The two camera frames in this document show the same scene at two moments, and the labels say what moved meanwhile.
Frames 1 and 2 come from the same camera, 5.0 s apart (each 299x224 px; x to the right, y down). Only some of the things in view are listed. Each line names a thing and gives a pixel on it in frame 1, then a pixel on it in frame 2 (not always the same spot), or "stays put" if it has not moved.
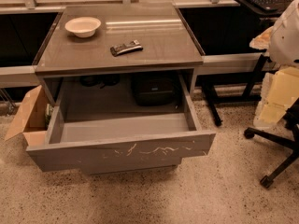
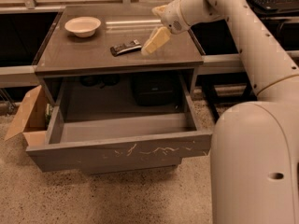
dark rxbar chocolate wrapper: [119, 49] stays put
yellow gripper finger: [263, 40] → [159, 10]
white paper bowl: [83, 27] stays put
